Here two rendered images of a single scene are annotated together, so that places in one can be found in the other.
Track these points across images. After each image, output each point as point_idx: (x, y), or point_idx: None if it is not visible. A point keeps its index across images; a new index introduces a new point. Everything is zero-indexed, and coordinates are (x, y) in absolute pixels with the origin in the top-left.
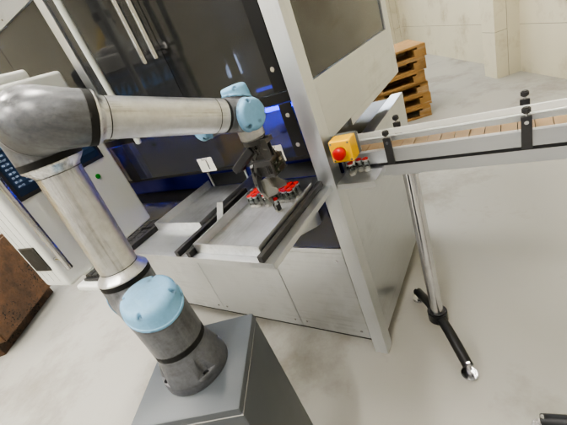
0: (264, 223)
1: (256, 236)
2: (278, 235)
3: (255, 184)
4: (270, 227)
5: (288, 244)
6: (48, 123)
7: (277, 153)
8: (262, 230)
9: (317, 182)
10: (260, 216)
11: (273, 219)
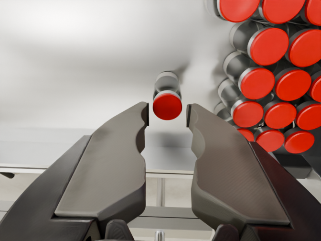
0: (82, 64)
1: (12, 76)
2: (21, 168)
3: (15, 214)
4: (70, 100)
5: (31, 172)
6: None
7: None
8: (47, 81)
9: (300, 171)
10: (131, 2)
11: (112, 89)
